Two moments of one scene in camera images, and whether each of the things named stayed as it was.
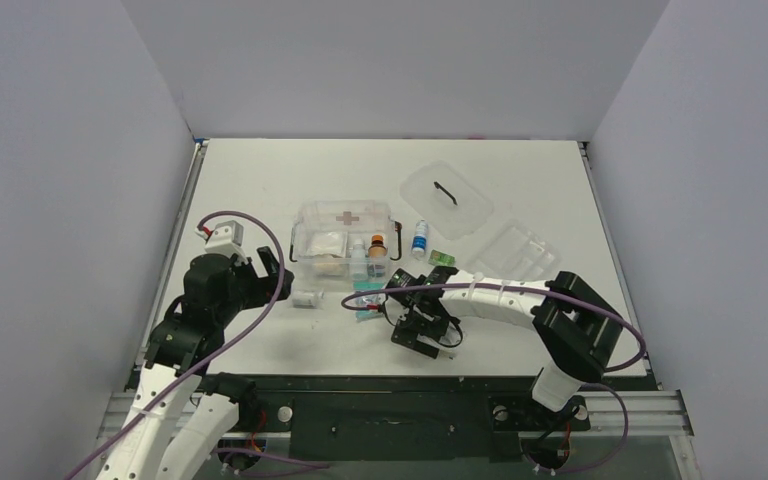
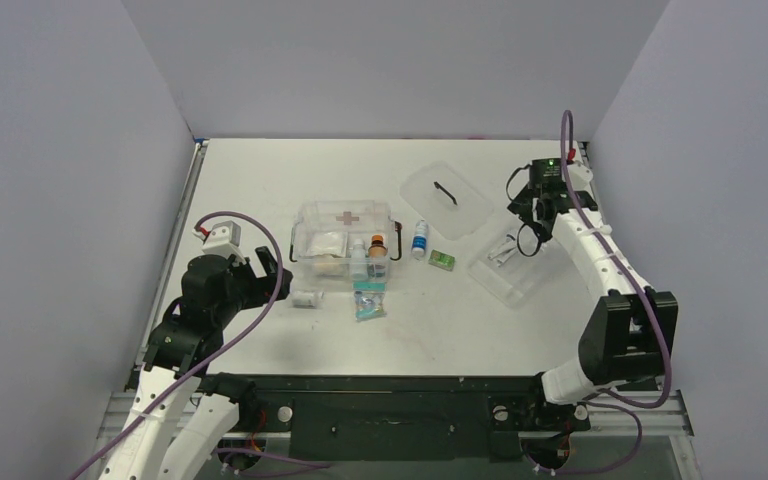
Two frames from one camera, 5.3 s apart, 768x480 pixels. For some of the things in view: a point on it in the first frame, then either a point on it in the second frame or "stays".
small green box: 441,258 stays
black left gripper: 265,286 stays
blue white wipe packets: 452,336 → 507,249
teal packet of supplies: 368,299 stays
